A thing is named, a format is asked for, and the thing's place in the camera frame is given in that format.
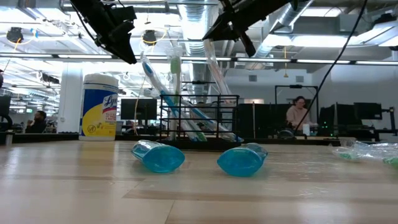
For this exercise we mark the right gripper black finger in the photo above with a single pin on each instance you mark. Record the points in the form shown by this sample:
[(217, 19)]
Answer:
[(248, 45), (224, 31)]

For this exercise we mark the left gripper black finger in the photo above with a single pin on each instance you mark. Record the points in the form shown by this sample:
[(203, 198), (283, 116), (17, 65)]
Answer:
[(116, 46), (130, 37)]

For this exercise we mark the bagged blue white toothbrush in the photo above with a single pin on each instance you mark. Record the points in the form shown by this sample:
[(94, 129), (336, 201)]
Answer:
[(214, 68), (154, 93), (148, 69), (202, 113)]

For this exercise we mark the blue mouthwash bottle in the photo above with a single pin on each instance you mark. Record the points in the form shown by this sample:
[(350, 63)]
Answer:
[(242, 161), (158, 158)]

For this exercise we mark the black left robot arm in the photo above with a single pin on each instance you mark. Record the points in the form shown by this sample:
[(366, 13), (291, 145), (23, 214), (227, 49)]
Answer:
[(87, 15)]

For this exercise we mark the black ceiling device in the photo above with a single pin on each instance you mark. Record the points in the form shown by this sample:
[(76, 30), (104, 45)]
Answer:
[(150, 37), (14, 35)]

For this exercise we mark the long ceiling light strip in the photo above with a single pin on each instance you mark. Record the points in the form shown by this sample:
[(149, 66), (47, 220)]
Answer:
[(84, 56)]

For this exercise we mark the black computer monitor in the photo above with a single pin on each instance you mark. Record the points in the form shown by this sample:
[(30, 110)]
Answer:
[(140, 109), (368, 111)]

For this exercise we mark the white building column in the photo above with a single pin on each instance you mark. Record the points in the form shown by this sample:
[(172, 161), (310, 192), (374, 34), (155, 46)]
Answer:
[(70, 99)]

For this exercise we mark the Lysol wipes canister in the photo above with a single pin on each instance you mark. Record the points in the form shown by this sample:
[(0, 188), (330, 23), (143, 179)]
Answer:
[(99, 118)]

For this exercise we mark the person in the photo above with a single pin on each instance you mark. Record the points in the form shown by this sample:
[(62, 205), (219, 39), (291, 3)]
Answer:
[(298, 115), (37, 126)]

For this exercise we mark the white cup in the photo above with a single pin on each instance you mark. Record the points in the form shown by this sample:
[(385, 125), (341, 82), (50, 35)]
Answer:
[(306, 129)]

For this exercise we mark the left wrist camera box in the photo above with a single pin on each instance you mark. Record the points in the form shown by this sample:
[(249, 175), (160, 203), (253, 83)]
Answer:
[(124, 14)]

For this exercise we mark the silver ventilation duct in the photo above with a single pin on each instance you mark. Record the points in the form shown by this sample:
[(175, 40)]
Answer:
[(196, 18)]

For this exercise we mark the black metal frame stand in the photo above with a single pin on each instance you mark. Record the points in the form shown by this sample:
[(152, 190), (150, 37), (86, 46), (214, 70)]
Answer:
[(295, 86)]

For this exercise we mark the black table frame rail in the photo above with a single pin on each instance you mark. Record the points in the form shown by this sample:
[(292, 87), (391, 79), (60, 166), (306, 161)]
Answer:
[(46, 137)]

